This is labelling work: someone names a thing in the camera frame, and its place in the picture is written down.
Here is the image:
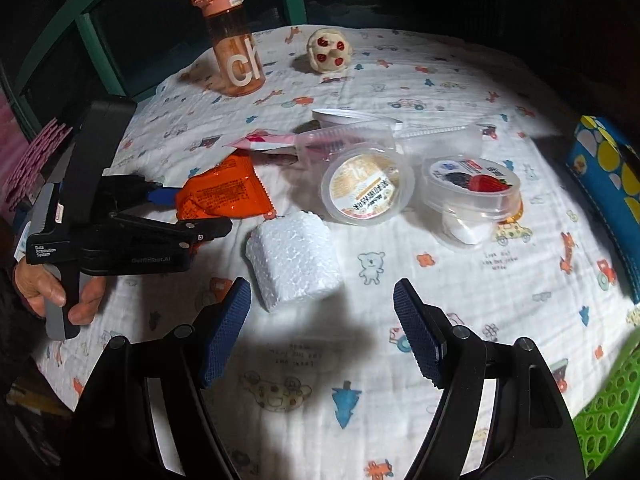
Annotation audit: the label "white plastic lid ring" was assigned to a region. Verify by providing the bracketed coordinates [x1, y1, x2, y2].
[312, 108, 401, 126]

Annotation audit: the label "pink white wrapper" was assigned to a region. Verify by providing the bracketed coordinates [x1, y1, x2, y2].
[223, 129, 301, 155]

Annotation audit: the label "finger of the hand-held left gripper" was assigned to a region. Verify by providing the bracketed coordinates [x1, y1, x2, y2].
[115, 174, 183, 211]
[112, 214, 233, 256]

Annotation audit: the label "orange water bottle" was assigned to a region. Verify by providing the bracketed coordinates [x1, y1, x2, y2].
[189, 0, 266, 97]

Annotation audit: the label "green mesh plastic basket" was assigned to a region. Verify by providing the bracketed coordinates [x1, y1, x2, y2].
[572, 332, 640, 476]

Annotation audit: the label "white foam block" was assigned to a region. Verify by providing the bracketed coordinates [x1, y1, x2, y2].
[245, 215, 343, 313]

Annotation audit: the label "round container gold label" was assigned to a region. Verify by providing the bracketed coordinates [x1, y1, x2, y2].
[320, 151, 415, 225]

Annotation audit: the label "white skull toy red spots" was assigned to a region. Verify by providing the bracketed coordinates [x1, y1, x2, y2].
[306, 27, 353, 75]

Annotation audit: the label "round container strawberry label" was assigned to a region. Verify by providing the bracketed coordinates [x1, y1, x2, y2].
[419, 155, 521, 223]

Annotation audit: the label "person's left hand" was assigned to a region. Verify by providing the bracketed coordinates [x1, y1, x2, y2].
[12, 260, 107, 326]

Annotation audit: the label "blue yellow dotted tissue box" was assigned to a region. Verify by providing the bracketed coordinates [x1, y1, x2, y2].
[565, 115, 640, 306]

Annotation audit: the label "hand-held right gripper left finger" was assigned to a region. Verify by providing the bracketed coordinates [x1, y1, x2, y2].
[60, 276, 252, 480]

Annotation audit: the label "pink textured sheet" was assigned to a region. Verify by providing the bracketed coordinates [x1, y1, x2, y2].
[10, 120, 73, 196]

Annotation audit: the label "clear plastic stick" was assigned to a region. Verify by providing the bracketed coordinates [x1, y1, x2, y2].
[395, 122, 481, 141]

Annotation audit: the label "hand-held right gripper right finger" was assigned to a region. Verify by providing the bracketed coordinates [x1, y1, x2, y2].
[392, 278, 588, 480]

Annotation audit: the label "orange snack packet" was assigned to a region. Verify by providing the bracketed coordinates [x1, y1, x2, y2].
[175, 154, 275, 221]

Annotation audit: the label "white printed blanket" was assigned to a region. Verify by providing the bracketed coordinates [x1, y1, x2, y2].
[35, 25, 633, 480]

